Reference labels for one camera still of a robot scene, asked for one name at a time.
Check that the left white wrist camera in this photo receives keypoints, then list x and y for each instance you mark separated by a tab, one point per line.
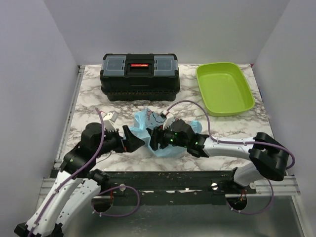
109	119

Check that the black plastic toolbox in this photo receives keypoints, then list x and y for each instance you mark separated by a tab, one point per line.
131	77

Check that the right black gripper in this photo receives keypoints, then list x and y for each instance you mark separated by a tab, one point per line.
158	137

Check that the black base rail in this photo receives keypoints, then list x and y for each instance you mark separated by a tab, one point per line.
128	188

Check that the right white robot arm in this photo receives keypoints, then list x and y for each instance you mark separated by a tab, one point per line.
268	158

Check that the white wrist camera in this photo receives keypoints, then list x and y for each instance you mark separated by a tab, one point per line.
169	119
109	119

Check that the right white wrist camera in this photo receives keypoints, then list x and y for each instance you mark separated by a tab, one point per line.
169	119

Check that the blue plastic bag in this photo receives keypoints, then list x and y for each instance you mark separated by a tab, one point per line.
148	119

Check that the aluminium frame rail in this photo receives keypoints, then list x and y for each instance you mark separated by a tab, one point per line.
189	107

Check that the green plastic tray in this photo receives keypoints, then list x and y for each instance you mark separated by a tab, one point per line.
224	89

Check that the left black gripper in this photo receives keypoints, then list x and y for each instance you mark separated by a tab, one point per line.
132	142

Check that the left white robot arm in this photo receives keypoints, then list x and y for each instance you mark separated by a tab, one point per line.
77	182

